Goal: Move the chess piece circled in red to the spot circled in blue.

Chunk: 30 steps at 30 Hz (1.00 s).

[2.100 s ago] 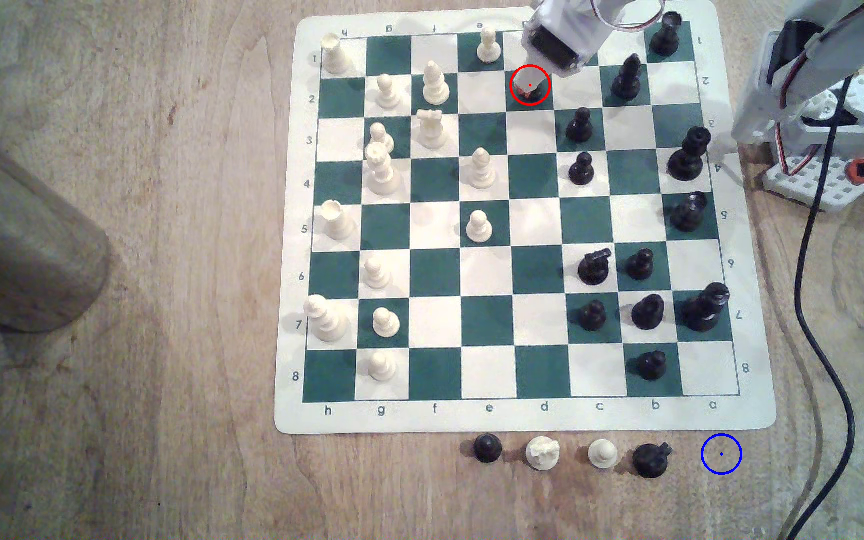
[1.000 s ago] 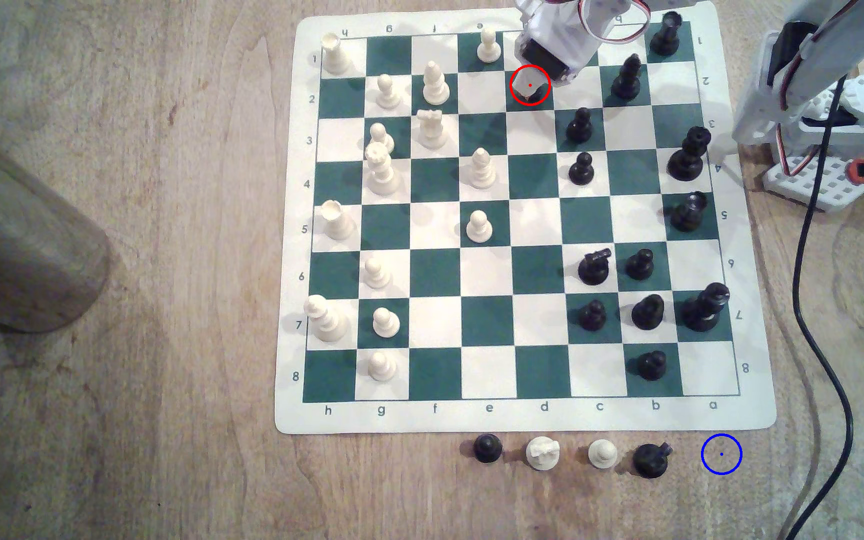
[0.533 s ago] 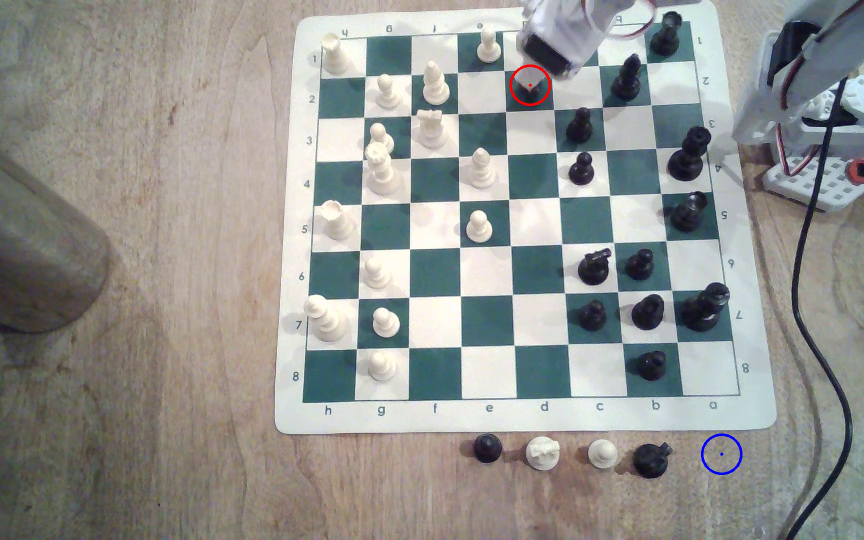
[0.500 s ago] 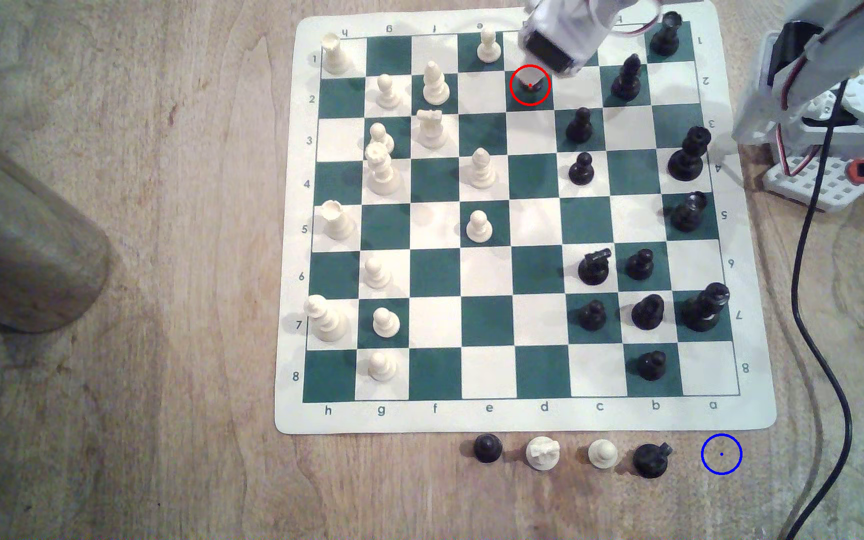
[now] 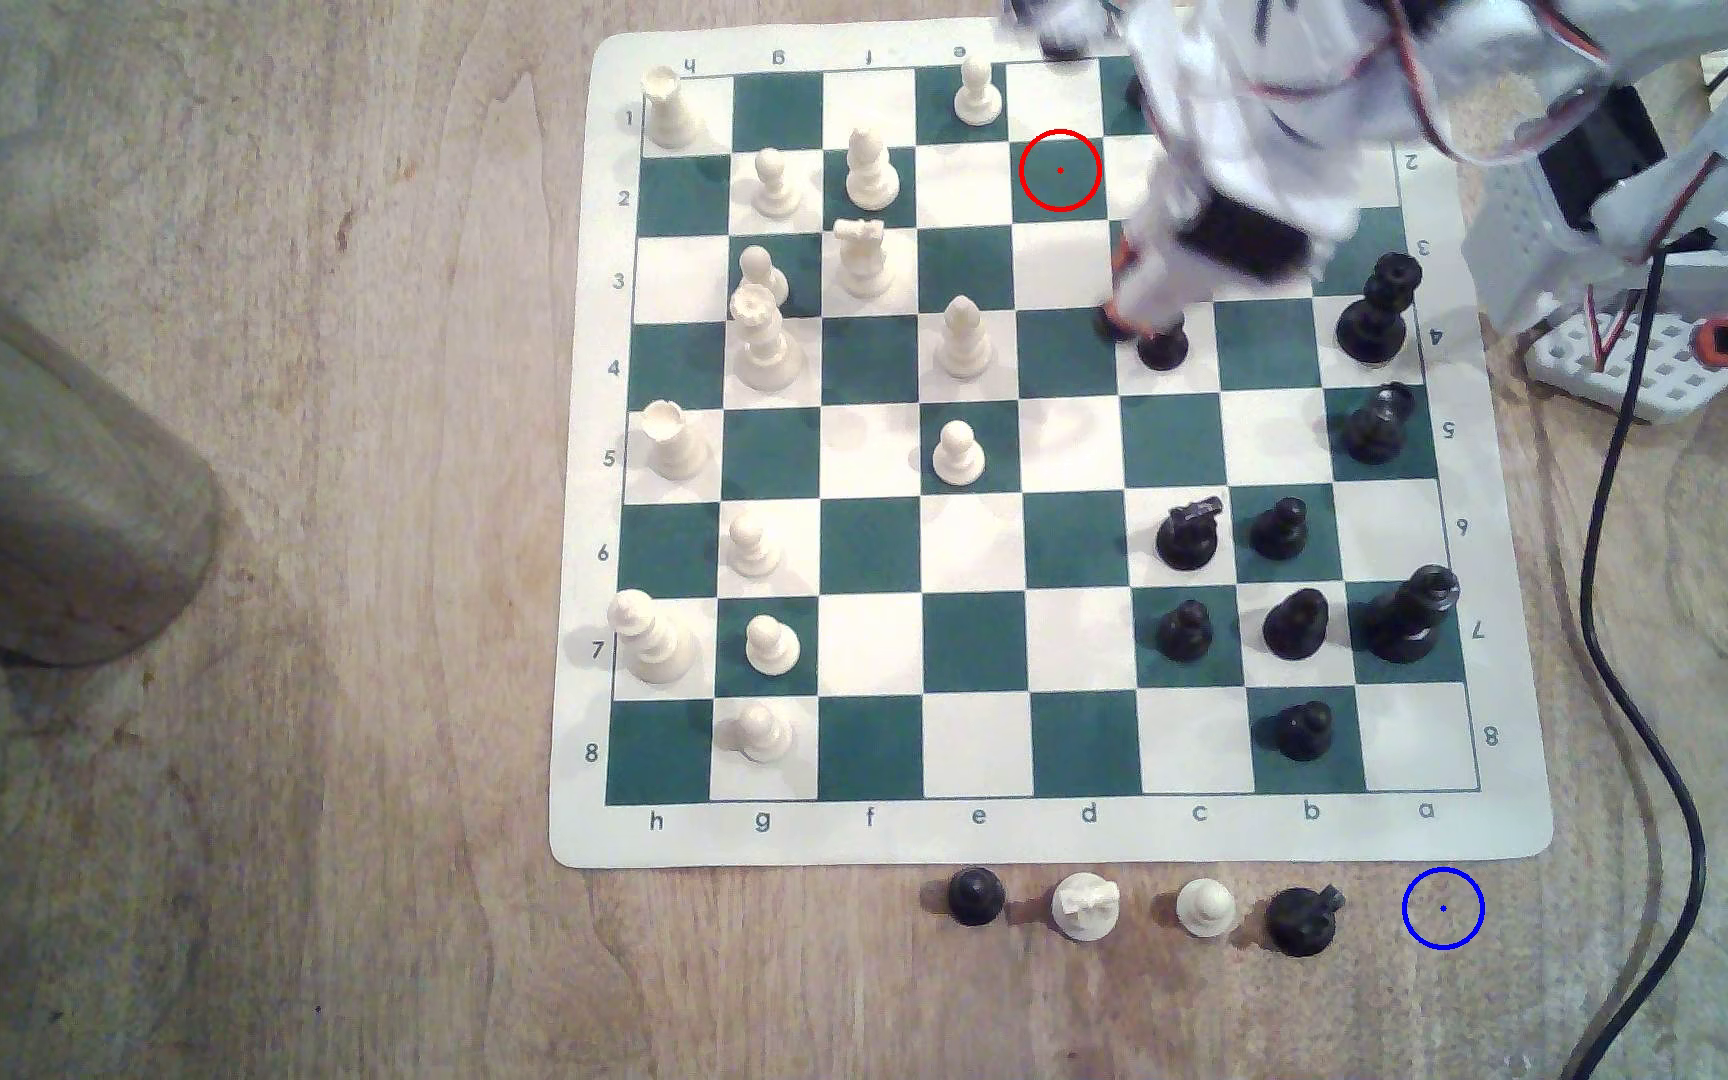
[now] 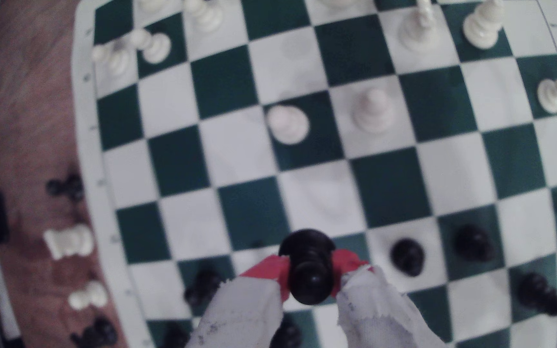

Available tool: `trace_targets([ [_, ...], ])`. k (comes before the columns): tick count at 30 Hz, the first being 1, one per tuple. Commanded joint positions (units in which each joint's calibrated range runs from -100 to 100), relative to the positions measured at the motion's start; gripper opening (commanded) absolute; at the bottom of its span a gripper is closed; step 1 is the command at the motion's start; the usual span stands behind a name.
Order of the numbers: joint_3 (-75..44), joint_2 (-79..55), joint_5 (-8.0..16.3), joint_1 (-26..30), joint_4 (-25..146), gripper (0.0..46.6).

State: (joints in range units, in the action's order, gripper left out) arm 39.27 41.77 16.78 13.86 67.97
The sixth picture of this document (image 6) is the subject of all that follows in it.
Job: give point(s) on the black pawn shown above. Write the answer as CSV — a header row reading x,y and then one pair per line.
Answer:
x,y
286,334
407,257
473,243
310,270
68,187
203,286
175,337

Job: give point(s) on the black knight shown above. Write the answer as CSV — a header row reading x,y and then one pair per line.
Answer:
x,y
95,333

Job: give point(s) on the white king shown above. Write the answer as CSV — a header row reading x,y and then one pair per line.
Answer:
x,y
419,31

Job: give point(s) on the taped red gripper finger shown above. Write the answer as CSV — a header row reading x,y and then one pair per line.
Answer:
x,y
240,314
380,314

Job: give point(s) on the white knight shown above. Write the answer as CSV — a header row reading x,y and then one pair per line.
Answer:
x,y
68,241

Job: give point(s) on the black bishop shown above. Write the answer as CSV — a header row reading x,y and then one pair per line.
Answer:
x,y
539,294

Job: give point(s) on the green white chess mat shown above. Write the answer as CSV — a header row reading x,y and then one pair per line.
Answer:
x,y
322,198

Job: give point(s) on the white pawn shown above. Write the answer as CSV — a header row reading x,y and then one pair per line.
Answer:
x,y
114,59
288,124
87,296
155,47
554,94
204,15

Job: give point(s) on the white bishop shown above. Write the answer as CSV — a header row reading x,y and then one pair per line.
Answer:
x,y
374,112
482,26

